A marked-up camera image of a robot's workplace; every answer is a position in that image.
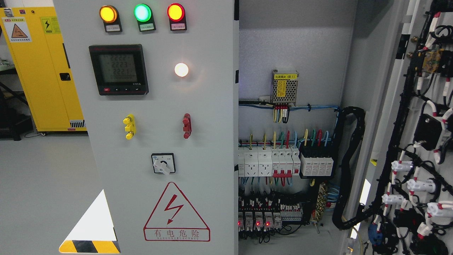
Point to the grey cabinet door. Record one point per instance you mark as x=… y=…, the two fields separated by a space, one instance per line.
x=396 y=176
x=205 y=162

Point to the white socket breaker row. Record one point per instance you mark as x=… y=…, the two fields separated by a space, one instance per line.
x=279 y=162

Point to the metal mesh power supply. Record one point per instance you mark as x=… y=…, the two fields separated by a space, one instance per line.
x=284 y=86

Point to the white lit indicator lamp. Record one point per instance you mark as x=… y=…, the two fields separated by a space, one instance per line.
x=181 y=69

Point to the black surge protector block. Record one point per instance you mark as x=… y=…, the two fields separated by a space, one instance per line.
x=316 y=162

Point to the red electric danger sticker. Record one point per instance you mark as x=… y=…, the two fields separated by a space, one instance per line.
x=174 y=219

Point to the black digital power meter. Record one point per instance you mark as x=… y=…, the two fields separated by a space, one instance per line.
x=119 y=69

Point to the red indicator lamp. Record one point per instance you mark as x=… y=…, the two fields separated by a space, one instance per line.
x=176 y=15

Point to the green indicator lamp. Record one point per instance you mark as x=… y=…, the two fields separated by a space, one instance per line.
x=144 y=17

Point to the orange indicator lamp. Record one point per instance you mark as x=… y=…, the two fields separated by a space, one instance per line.
x=111 y=19

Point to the yellow safety storage cabinet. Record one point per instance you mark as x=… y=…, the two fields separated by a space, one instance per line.
x=34 y=38

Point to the red terminal post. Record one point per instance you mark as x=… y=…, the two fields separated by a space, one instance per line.
x=186 y=125

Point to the yellow terminal post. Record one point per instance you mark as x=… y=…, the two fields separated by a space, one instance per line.
x=130 y=126

